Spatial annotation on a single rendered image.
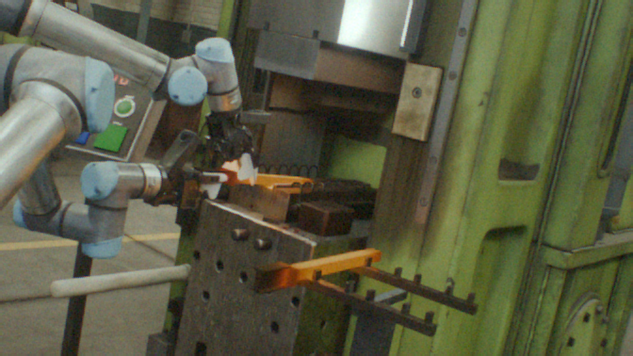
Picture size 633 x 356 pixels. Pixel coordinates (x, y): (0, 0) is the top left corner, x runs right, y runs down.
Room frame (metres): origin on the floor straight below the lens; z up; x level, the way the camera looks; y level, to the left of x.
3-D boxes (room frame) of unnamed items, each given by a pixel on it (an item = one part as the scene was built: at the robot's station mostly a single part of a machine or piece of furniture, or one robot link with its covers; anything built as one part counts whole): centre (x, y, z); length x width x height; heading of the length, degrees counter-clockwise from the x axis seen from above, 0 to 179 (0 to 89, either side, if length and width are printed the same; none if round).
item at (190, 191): (1.58, 0.30, 0.99); 0.12 x 0.08 x 0.09; 143
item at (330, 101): (2.03, -0.04, 1.24); 0.30 x 0.07 x 0.06; 143
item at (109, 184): (1.46, 0.39, 1.00); 0.11 x 0.08 x 0.09; 143
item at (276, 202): (2.01, 0.00, 0.96); 0.42 x 0.20 x 0.09; 143
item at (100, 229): (1.46, 0.41, 0.90); 0.11 x 0.08 x 0.11; 84
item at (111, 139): (1.98, 0.56, 1.01); 0.07 x 0.05 x 0.07; 78
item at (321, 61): (2.01, 0.00, 1.32); 0.42 x 0.20 x 0.10; 143
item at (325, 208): (1.79, -0.05, 0.95); 0.12 x 0.08 x 0.06; 143
